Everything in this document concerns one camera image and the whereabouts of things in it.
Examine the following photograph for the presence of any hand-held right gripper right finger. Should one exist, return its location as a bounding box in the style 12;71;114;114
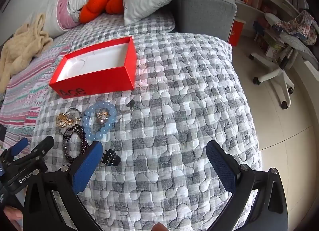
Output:
206;140;289;231

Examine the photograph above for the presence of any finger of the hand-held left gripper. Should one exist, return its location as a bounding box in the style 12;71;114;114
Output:
0;137;29;164
5;135;55;172

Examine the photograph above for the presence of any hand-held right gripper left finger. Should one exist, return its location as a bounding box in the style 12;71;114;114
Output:
22;141;104;231

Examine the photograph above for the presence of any dark red bead bracelet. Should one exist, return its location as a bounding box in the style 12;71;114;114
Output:
62;124;89;164

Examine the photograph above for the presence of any black bead ring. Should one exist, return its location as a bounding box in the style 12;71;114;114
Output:
101;149;121;167

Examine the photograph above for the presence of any rose gold looped ring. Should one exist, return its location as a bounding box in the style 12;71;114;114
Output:
55;113;69;128

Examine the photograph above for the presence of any light blue bead bracelet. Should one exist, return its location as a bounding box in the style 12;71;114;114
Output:
83;103;117;140

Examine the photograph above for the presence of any purple bead earring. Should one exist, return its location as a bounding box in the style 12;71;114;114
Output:
96;112;110;127

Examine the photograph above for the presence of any red cardboard box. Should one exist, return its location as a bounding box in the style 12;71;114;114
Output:
49;36;137;99

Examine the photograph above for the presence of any person's left hand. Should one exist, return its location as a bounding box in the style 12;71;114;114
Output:
0;206;23;225

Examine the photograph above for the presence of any striped patterned blanket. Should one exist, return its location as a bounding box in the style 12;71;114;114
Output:
0;35;73;152

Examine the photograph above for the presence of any grey patchwork quilt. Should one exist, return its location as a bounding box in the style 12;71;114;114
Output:
32;32;262;231

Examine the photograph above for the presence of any beige fleece garment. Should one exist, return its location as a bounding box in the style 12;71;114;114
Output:
0;13;54;87

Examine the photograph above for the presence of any white office chair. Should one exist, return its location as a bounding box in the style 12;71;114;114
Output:
249;13;319;110

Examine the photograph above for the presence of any red floor box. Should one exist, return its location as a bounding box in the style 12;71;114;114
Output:
228;19;247;47

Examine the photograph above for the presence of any pink and white pillow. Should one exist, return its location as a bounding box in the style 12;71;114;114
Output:
24;0;83;38

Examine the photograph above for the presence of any small-check grey quilt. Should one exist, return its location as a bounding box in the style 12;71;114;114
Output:
53;12;176;47

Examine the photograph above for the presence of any orange pumpkin plush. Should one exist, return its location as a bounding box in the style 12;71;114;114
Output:
79;0;125;24

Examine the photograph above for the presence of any floral cloth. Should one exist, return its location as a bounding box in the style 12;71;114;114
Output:
273;10;318;45

